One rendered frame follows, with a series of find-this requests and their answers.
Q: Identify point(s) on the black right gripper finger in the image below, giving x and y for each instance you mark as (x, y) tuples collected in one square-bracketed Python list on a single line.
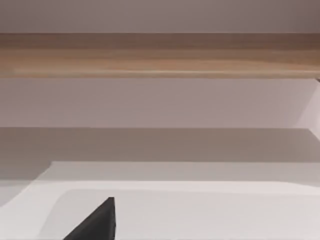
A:
[(100, 222)]

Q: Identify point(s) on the wooden board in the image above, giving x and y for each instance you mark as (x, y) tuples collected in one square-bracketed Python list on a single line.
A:
[(160, 56)]

